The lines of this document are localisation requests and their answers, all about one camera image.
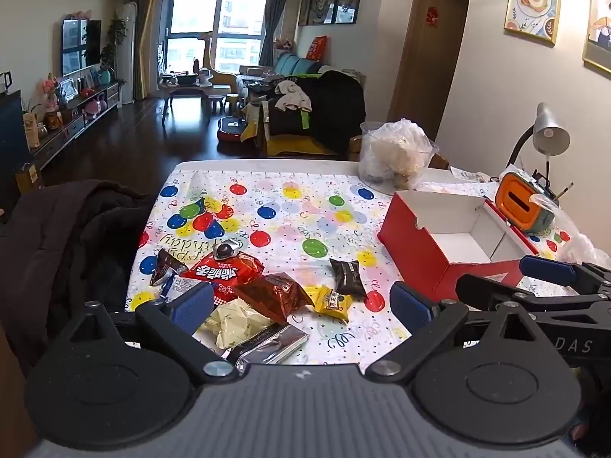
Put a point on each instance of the potted plant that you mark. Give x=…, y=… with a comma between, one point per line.
x=114, y=43

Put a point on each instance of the photo frame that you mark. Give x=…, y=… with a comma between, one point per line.
x=70, y=88

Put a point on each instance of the clear plastic tub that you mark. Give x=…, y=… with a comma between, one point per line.
x=377, y=171

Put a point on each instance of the silver foil packet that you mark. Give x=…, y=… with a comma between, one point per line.
x=272, y=343

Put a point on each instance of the grey curtain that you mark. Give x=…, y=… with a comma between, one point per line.
x=277, y=9

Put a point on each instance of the balloon print tablecloth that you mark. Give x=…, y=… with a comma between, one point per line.
x=296, y=229

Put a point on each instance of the orange tissue box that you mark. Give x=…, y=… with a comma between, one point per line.
x=518, y=205

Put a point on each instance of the white standing air conditioner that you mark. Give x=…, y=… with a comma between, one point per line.
x=127, y=52

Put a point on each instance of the black cabinet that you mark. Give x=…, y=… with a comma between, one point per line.
x=12, y=148

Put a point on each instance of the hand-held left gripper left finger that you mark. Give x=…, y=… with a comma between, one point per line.
x=193, y=303

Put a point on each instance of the small wooden table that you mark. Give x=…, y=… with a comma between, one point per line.
x=186, y=88

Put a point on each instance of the pink flowers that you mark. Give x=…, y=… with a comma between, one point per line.
x=50, y=86

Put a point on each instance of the dark brown small packet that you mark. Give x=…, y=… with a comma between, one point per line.
x=348, y=276

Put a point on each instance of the window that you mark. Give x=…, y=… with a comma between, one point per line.
x=215, y=24

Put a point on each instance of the red cardboard box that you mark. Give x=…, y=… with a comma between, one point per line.
x=458, y=243

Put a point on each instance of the yellow curtain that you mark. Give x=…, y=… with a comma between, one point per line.
x=145, y=33

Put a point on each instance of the paper leaflet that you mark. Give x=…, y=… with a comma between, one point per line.
x=470, y=175

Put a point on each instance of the white and blue wafer packet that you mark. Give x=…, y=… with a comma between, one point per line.
x=179, y=287

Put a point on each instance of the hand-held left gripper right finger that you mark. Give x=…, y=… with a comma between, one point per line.
x=410, y=305

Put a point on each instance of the shiny brown snack packet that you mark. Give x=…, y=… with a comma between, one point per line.
x=274, y=296

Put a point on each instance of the grey desk lamp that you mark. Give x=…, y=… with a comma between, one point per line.
x=551, y=133

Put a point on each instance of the yellow small snack packet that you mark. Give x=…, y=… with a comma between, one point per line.
x=329, y=301

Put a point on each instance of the brown paper bag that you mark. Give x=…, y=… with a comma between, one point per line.
x=31, y=131

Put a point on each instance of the bag of puffed rice cakes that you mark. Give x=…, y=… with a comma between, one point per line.
x=401, y=148

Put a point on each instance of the television cabinet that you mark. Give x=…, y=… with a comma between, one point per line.
x=71, y=124

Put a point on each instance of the chocolate lollipop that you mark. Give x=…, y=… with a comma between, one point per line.
x=224, y=249

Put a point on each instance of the black coat on sofa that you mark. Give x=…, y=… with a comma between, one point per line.
x=334, y=105

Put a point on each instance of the television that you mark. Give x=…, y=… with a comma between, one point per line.
x=79, y=45

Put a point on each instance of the gold framed food picture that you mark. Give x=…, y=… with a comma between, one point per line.
x=532, y=2

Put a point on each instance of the dark coat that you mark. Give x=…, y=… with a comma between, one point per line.
x=67, y=248

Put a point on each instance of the cream drink powder packet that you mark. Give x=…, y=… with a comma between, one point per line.
x=234, y=322

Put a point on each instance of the pens in holder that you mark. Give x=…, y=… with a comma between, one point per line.
x=549, y=183

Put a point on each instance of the brown chocolate candy packet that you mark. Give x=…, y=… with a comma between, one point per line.
x=164, y=265

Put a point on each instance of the gold framed figure picture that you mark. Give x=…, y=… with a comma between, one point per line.
x=599, y=24

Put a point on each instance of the red snack packet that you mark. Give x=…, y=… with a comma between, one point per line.
x=224, y=274

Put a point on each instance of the orange red bag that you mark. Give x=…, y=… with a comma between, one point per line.
x=317, y=47

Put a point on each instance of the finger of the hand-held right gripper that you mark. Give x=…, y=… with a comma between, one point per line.
x=546, y=271
x=482, y=288

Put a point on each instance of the beige cloth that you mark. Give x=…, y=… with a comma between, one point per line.
x=291, y=95

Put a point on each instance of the teal sofa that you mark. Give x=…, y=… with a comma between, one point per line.
x=291, y=63

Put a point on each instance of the wooden door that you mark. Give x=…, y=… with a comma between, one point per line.
x=425, y=67

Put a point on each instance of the clear plastic bag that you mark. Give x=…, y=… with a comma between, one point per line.
x=573, y=233

